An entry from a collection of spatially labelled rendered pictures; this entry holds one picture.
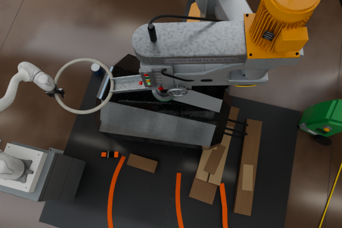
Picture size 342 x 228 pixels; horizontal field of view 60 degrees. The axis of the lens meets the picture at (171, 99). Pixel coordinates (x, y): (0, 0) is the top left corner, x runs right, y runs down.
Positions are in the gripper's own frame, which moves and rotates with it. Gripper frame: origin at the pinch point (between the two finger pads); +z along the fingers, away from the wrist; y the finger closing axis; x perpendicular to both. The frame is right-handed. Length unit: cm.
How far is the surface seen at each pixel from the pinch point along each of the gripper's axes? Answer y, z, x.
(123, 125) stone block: 46, 15, -35
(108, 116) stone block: 35.3, 12.8, -24.4
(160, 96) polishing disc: 82, -7, -23
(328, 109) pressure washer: 232, 11, -68
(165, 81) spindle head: 83, -53, -27
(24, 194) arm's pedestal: -42, 11, -71
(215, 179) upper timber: 118, 47, -101
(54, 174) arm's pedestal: -20, 22, -60
